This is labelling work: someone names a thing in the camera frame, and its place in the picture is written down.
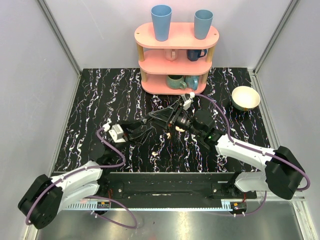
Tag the cream ceramic bowl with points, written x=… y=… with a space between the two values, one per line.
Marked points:
x=245 y=98

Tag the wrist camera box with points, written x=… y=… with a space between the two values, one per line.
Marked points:
x=117 y=133
x=187 y=100

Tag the aluminium frame post left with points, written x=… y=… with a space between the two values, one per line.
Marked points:
x=59 y=36

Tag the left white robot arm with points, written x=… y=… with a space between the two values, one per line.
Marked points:
x=47 y=196

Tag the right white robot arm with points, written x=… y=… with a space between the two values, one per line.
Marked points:
x=278 y=169

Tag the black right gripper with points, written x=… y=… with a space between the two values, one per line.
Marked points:
x=168 y=116

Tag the teal glazed ceramic mug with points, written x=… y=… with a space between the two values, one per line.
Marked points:
x=176 y=82

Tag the light blue butterfly mug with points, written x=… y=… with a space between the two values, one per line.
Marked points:
x=192 y=82

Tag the pink ceramic mug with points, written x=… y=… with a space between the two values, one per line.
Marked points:
x=171 y=54

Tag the aluminium frame post right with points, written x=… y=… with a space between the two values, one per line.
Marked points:
x=276 y=34

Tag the left blue plastic tumbler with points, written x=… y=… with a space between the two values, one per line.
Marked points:
x=161 y=20

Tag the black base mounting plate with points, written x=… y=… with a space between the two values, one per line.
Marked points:
x=208 y=185

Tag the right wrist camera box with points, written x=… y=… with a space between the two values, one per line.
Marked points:
x=187 y=100

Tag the right blue plastic tumbler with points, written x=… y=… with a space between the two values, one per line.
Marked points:
x=202 y=23

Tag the aluminium frame post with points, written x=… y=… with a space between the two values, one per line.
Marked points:
x=59 y=36
x=276 y=34

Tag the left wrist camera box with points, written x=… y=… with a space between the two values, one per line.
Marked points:
x=117 y=133

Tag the dark blue ceramic mug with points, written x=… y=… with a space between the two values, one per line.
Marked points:
x=194 y=54

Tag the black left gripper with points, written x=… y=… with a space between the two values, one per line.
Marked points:
x=127 y=132

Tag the blue plastic tumbler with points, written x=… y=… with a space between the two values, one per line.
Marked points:
x=161 y=20
x=202 y=23

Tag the white earbud charging case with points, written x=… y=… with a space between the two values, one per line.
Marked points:
x=179 y=129

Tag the pink three-tier shelf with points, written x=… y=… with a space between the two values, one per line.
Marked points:
x=154 y=67

